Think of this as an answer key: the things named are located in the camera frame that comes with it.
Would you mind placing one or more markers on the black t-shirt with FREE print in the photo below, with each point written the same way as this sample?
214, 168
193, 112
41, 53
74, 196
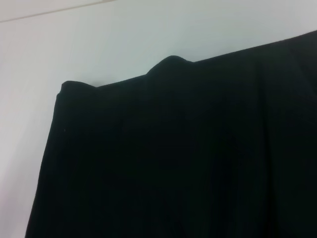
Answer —
173, 148

